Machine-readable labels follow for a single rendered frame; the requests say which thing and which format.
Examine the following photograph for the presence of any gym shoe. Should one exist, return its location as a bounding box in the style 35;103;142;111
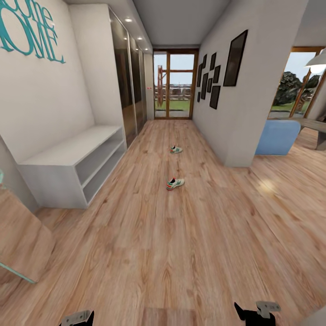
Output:
170;146;182;153
167;178;184;190

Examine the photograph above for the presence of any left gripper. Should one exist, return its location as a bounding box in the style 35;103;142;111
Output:
73;311;95;326

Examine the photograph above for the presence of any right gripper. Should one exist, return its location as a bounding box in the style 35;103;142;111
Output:
234;302;276;326

